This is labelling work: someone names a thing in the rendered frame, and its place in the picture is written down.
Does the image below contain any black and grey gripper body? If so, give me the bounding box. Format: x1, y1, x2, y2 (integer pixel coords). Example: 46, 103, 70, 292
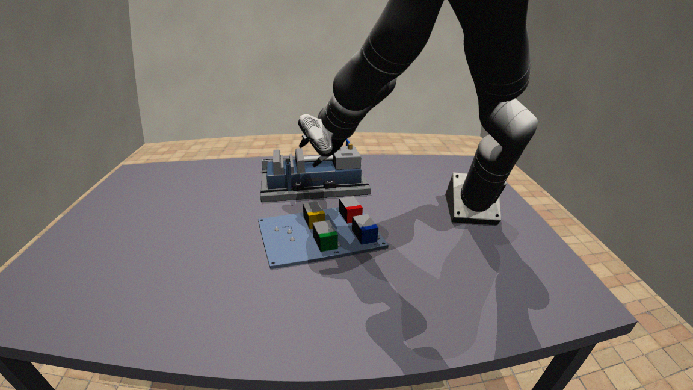
298, 103, 359, 156

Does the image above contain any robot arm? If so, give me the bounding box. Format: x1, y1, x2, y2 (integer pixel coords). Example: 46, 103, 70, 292
326, 0, 538, 212

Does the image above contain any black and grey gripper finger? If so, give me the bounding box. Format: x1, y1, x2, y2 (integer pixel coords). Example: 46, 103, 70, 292
299, 134, 309, 148
313, 156, 329, 167

